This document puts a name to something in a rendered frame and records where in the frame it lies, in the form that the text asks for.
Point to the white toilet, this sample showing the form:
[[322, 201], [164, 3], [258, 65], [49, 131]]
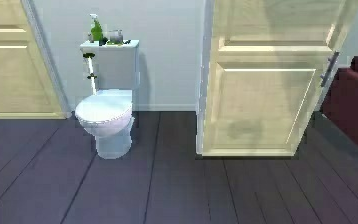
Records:
[[107, 113]]

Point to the cream panelled room door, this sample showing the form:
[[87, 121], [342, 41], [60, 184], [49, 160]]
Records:
[[260, 96], [15, 63]]

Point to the white toilet brush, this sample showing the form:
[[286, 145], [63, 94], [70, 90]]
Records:
[[90, 68]]

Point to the grey metal cup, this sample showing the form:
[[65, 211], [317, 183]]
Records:
[[115, 35]]

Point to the green spray bottle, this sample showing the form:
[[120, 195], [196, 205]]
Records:
[[96, 30]]

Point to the dark red sofa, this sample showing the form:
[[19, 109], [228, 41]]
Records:
[[350, 100]]

